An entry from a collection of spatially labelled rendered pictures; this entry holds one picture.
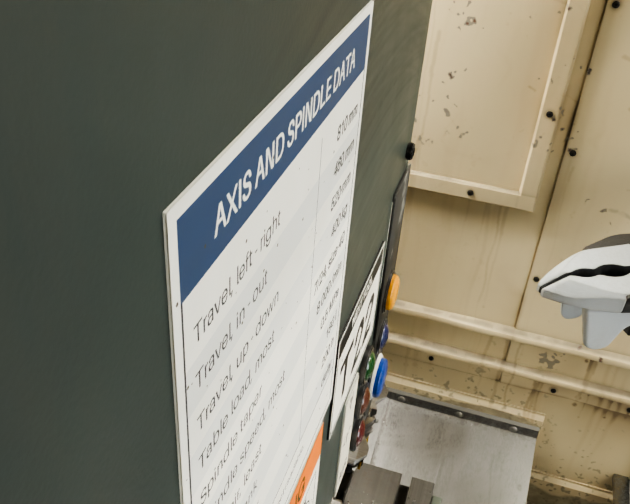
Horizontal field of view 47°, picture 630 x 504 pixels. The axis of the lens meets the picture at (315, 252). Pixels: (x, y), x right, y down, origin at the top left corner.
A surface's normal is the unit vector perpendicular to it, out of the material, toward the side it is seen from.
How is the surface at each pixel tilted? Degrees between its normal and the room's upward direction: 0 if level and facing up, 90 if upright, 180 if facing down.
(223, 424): 90
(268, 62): 90
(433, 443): 24
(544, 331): 90
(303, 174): 90
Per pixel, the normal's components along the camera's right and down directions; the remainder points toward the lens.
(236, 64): 0.95, 0.22
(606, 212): -0.30, 0.50
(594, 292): -0.26, -0.29
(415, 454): -0.07, -0.55
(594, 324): 0.16, 0.56
